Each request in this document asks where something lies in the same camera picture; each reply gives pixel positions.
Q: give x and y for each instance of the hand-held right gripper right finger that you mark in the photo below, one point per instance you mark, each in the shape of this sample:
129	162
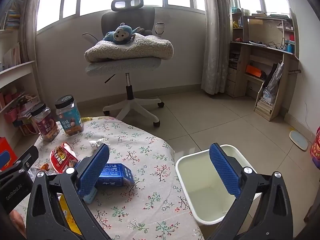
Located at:
223	172

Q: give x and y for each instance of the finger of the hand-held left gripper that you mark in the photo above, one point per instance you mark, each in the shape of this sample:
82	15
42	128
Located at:
27	156
4	158

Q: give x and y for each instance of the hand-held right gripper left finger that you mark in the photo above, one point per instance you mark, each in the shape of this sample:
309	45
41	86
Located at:
93	170

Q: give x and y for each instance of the blue cardboard box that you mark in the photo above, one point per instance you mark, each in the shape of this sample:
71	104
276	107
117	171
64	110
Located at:
117	172

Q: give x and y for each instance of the white trash bin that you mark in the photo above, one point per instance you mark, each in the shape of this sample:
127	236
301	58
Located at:
200	180

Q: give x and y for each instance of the white tissue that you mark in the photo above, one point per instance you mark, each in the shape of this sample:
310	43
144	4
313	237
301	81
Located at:
96	143

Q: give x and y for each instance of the red snack packet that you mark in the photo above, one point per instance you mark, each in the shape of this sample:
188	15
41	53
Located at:
61	158

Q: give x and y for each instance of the yellow snack packet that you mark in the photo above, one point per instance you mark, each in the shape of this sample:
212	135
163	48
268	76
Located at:
68	215

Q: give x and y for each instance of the person's left hand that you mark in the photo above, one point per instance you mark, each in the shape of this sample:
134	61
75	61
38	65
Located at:
18	223

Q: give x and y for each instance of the red gift box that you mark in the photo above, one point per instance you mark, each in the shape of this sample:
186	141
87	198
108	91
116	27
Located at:
6	146

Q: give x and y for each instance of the clear plastic wrapper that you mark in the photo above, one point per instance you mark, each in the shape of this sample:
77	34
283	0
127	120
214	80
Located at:
37	172

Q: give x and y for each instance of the light blue wrapper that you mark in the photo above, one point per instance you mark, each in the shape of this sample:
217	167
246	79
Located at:
90	197

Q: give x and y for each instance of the maroon label snack jar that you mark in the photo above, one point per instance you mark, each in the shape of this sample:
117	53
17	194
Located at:
46	127

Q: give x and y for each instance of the stack of magazines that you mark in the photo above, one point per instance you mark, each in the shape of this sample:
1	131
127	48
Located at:
28	107

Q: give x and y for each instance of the teal label snack jar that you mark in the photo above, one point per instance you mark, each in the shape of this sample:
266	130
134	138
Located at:
71	122

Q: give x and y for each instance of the floral tablecloth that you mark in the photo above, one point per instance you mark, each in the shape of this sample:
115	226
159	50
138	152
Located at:
150	180

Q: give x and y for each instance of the stack of worn books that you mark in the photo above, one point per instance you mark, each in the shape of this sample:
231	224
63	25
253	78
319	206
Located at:
263	107

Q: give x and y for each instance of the light blue bathroom scale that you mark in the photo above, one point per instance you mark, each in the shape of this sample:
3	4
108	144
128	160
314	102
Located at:
298	140

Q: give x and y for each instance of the white bookshelf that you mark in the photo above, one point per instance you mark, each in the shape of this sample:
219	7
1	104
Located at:
15	70

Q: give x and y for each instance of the red printed bag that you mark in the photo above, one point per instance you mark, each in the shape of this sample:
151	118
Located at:
315	150

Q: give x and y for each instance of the silver folded umbrella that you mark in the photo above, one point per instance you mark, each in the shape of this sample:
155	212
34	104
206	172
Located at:
273	82

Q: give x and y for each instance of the orange box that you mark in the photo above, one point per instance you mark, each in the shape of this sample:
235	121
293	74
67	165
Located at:
255	71

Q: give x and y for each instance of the grey office chair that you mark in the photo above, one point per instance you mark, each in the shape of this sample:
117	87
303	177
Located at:
122	66

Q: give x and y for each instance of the wooden desk shelf unit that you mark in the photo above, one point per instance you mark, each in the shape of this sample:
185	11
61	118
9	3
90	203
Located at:
240	62

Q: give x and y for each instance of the beige plain curtain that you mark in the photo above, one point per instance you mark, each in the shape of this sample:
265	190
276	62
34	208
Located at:
28	30

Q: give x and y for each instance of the cream fleece blanket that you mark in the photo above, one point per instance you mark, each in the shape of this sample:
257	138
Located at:
130	48

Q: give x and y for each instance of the beige patterned curtain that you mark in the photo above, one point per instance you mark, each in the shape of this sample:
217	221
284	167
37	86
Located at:
217	42

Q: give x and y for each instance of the stack of colourful books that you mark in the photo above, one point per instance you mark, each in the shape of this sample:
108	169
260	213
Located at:
12	20

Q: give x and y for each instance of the blue monkey plush toy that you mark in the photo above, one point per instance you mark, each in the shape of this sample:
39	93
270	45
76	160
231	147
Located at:
120	33

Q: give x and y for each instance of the blue bottle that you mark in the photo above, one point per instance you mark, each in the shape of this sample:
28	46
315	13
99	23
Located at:
289	48

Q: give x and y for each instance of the yellow toy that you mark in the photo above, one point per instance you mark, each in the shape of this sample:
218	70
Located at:
235	24

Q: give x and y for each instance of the small red box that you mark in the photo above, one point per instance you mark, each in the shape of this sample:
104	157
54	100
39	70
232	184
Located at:
291	38

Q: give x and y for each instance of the teal container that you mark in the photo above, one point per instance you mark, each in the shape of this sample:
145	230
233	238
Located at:
234	9

